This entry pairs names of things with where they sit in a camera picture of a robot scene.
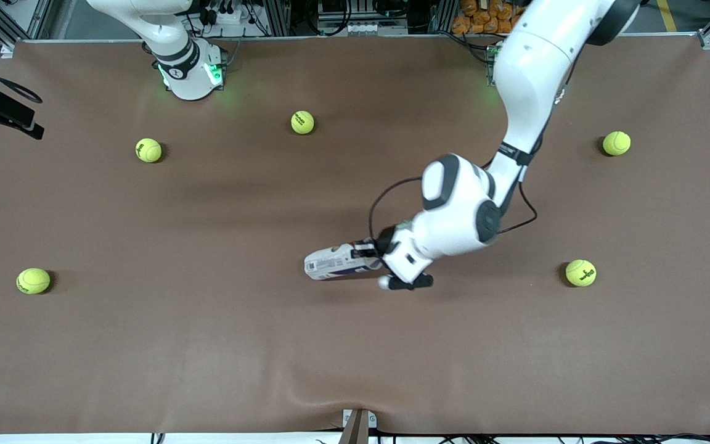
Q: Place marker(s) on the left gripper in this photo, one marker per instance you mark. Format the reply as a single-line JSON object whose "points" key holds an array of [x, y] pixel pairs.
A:
{"points": [[384, 240]]}

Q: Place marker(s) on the silver blue tennis ball can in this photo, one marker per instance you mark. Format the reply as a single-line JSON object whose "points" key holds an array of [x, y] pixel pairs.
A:
{"points": [[333, 264]]}

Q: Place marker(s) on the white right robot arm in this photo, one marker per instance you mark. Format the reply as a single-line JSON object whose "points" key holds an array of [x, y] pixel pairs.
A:
{"points": [[182, 74]]}

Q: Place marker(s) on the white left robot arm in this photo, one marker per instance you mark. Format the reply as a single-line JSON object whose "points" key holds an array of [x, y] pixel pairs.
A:
{"points": [[534, 61]]}

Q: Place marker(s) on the yellow tennis ball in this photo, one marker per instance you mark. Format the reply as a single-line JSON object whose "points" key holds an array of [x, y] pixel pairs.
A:
{"points": [[302, 122], [616, 143], [33, 280], [148, 150]]}

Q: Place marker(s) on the yellow tennis ball Wilson print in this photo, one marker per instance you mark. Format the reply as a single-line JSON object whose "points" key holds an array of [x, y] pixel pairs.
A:
{"points": [[580, 272]]}

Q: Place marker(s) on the brown table mat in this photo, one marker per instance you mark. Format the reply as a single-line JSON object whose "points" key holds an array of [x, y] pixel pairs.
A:
{"points": [[207, 345]]}

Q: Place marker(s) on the white connector strip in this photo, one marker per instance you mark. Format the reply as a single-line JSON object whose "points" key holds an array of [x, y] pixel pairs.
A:
{"points": [[373, 28]]}

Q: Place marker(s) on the white power strip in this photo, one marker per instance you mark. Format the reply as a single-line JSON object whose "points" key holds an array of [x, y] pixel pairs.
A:
{"points": [[228, 15]]}

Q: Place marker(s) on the orange packaged goods pile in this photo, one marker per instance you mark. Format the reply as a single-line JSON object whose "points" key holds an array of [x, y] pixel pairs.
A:
{"points": [[484, 18]]}

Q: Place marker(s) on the silver metal bracket plate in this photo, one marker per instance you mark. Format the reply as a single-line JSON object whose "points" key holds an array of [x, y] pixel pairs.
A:
{"points": [[371, 419]]}

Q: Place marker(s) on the brown post bar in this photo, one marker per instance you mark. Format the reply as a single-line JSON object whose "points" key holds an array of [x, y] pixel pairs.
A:
{"points": [[355, 431]]}

